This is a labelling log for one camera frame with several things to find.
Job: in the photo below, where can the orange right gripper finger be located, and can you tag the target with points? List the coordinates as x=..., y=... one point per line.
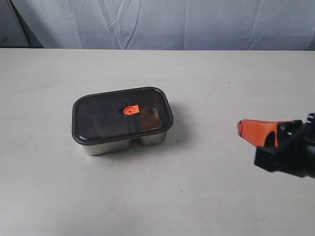
x=259, y=133

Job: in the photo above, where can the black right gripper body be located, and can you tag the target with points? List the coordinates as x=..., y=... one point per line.
x=295, y=156

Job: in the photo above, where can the dark transparent lunch box lid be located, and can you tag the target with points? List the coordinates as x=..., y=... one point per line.
x=121, y=115

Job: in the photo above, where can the blue-grey backdrop cloth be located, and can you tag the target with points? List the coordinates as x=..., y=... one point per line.
x=171, y=24

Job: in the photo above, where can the stainless steel lunch box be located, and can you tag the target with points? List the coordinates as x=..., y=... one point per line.
x=123, y=145

